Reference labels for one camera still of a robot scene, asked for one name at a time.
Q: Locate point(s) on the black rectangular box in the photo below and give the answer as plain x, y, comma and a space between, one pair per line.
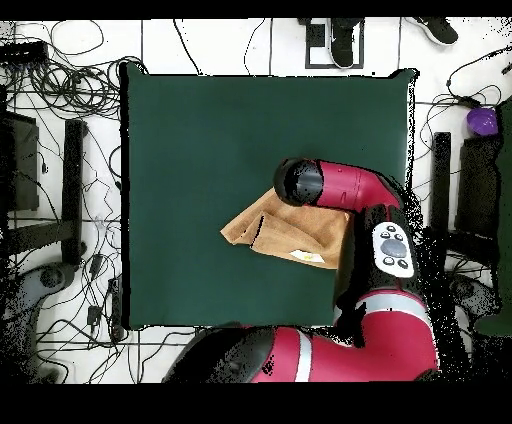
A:
478, 184
24, 160

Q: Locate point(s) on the gray stand base black knob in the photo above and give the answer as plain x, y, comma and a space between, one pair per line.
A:
28, 292
468, 292

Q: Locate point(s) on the small gray square box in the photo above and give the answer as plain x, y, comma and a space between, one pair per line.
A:
316, 36

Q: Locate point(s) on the purple bowl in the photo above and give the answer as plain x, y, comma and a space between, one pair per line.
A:
482, 122

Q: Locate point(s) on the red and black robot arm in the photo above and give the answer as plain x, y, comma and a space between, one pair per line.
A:
352, 186

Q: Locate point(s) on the small black power adapter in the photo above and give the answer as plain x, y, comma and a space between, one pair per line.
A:
96, 264
94, 314

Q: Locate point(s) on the gray square frame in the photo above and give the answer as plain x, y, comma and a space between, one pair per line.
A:
320, 66

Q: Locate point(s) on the dark green fabric sheet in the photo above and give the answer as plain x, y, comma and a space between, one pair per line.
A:
506, 200

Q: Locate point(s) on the tan terry towel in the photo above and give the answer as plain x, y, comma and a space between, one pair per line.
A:
300, 232

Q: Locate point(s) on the person's black shoe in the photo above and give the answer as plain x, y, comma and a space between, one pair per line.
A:
438, 28
344, 44

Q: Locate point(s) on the black power strip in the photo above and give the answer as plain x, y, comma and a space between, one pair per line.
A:
116, 304
24, 52

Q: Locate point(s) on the black T-shaped stand base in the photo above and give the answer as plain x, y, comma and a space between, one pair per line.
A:
440, 180
74, 180

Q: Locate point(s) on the dark green table cloth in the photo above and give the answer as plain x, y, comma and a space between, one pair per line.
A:
200, 160

